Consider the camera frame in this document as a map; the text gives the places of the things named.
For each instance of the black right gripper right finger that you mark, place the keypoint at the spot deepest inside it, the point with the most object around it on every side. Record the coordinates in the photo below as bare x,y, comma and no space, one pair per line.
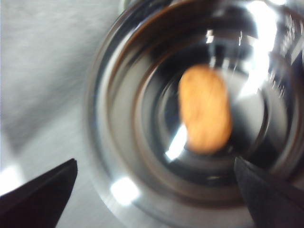
272,201

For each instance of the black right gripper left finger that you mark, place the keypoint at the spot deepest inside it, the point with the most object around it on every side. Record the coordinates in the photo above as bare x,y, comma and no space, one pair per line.
40,202

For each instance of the brown potato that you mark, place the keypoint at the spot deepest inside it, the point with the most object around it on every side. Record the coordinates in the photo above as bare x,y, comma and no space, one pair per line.
204,107

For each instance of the green electric steamer pot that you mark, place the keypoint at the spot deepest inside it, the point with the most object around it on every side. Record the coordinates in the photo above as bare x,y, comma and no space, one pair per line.
133,124

